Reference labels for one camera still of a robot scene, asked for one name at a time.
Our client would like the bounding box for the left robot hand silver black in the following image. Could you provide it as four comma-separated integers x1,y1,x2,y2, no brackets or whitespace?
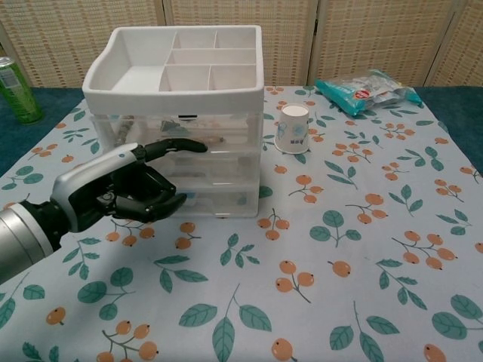
51,138,210,234

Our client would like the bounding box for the white clear drawer organizer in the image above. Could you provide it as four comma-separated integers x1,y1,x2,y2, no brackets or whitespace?
82,25,265,220

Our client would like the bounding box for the clear plastic drawer with pen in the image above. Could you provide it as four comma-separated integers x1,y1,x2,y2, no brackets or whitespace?
92,112,262,155

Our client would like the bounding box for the clear plastic drawer empty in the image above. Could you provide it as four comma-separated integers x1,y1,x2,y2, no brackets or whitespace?
165,183,261,219

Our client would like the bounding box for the blue table cover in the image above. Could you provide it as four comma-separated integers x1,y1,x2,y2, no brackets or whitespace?
0,85,483,179

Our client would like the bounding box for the green bottle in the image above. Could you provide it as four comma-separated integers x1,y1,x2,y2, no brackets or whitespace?
0,56,44,126

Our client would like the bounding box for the white paper cup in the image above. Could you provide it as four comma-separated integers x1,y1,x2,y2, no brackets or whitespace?
274,103,311,154

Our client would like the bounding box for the floral tablecloth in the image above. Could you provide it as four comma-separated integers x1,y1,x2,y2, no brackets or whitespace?
0,85,483,362

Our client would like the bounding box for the teal snack bag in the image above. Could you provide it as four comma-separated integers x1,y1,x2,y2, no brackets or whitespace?
314,69,423,116

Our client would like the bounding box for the woven folding screen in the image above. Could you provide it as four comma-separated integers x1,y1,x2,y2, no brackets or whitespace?
0,0,483,90

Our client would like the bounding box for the metal ball chain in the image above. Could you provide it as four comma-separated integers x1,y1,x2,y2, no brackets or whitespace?
115,122,134,149

